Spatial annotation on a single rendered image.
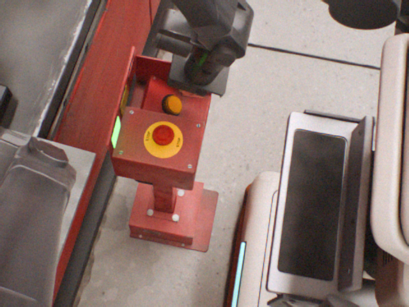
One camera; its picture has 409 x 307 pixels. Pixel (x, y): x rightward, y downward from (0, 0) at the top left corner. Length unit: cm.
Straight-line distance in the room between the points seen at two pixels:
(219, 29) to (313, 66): 129
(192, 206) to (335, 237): 97
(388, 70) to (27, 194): 33
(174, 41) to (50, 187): 44
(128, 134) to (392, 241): 66
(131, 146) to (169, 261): 79
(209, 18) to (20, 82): 38
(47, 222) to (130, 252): 137
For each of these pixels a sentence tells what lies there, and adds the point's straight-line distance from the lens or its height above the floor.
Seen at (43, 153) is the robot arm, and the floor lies 126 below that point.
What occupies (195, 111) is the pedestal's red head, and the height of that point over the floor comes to 71.
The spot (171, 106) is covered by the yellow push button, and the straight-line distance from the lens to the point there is 112.
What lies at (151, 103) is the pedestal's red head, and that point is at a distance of 110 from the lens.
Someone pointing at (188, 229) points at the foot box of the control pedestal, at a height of 12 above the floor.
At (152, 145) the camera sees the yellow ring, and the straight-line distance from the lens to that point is 103.
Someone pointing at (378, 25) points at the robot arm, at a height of 121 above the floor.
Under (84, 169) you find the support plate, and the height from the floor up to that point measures 100.
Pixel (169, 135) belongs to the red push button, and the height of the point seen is 81.
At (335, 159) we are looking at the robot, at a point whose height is 104.
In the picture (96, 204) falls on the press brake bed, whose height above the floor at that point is 5.
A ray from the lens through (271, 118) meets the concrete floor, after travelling 193.
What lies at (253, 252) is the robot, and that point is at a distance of 151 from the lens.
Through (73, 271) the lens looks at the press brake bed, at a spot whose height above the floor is 5.
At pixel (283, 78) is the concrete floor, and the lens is 200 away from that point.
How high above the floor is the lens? 175
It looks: 70 degrees down
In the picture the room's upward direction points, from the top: 10 degrees clockwise
